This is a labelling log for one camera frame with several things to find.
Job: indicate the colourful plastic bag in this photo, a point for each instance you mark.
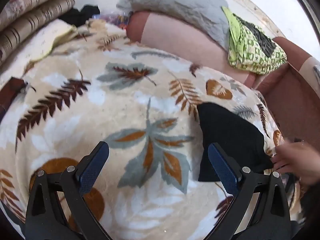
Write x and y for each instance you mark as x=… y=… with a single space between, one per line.
x=113 y=20

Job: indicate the leaf print fleece blanket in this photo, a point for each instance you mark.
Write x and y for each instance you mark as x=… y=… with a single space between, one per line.
x=100 y=120

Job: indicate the brown wooden board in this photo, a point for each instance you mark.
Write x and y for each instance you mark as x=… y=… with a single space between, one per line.
x=11 y=92

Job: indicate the green printed cloth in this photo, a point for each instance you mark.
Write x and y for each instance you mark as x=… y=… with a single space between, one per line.
x=250 y=55

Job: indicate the pink bolster pillow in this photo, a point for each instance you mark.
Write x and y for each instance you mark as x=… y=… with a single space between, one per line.
x=175 y=38

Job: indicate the black cloth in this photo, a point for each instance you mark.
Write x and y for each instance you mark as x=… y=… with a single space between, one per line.
x=80 y=15

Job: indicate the brown wooden bed frame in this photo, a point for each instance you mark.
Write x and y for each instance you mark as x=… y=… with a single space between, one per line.
x=287 y=100

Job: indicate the cream blanket with yellow edge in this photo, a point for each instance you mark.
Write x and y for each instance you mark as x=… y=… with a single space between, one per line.
x=32 y=42

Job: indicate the person's right hand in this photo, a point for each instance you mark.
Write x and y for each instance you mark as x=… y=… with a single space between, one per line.
x=300 y=162

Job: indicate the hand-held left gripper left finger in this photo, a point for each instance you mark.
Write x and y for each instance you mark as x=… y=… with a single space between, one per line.
x=92 y=171

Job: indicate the striped beige folded blanket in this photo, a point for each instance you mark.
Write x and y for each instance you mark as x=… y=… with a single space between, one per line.
x=32 y=12

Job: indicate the black pants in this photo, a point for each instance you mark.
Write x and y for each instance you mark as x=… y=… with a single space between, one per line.
x=226 y=130

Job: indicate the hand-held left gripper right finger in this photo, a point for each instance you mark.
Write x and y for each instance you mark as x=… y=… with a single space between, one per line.
x=224 y=171

